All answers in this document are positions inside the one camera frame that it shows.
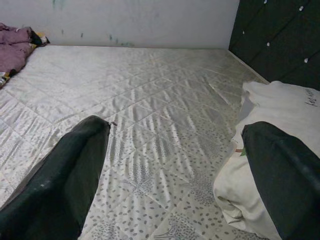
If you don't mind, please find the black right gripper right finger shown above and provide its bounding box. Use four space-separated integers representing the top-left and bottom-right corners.
241 121 320 240

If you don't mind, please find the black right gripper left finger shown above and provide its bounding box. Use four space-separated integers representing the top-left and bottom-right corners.
0 115 112 240

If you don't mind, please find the white pillow with tree print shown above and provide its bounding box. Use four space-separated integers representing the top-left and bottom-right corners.
212 80 320 240

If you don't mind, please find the quilted silver grey mattress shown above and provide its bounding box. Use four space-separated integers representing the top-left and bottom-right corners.
0 44 276 240

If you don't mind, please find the black tufted headboard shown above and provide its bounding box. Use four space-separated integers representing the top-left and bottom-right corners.
228 0 320 92

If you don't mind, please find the purple mouse print blanket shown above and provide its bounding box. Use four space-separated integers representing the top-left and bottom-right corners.
0 22 51 90

